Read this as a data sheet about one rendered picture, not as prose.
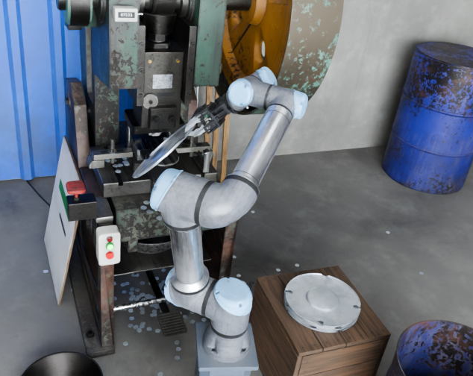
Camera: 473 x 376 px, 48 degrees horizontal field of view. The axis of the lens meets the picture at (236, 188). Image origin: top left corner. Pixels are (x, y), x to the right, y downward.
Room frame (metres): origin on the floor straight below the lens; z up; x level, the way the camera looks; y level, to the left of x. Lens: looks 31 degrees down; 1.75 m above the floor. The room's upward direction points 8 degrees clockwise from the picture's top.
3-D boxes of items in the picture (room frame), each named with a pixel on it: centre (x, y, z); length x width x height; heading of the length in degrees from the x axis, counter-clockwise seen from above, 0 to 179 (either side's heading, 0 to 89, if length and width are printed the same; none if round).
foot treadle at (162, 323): (1.76, 0.29, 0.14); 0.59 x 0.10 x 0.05; 26
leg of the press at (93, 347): (1.89, 0.65, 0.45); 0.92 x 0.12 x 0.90; 26
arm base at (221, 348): (1.21, -0.03, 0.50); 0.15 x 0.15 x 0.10
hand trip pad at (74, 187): (1.53, 0.54, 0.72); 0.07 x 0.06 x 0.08; 26
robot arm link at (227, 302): (1.21, -0.03, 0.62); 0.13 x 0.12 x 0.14; 71
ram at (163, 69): (1.84, 0.33, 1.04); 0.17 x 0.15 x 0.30; 26
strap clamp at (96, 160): (1.81, 0.50, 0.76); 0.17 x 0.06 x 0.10; 116
